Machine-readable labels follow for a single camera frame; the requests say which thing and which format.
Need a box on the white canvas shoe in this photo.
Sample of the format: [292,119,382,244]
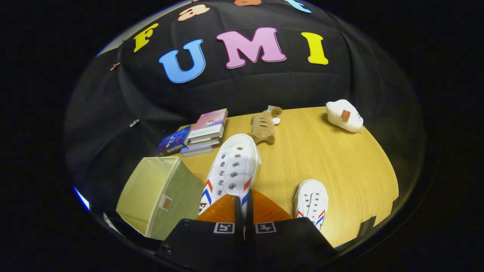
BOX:
[198,133,262,218]
[293,179,329,230]

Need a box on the green fabric storage box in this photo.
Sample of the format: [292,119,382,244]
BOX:
[116,156,205,241]

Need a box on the black table edge bracket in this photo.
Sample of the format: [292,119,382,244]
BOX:
[358,216,377,237]

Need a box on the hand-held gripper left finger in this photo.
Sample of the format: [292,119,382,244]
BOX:
[156,194,243,272]

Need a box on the brown plush toy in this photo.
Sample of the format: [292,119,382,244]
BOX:
[250,107,283,145]

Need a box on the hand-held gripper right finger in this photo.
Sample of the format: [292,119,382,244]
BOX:
[245,189,338,272]

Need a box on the white book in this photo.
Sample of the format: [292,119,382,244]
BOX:
[186,125,224,148]

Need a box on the lit computer monitor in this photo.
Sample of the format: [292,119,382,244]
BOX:
[73,186,91,212]

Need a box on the white pouch with red label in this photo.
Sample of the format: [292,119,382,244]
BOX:
[326,99,364,133]

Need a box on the dark blue book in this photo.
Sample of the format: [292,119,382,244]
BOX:
[155,125,192,158]

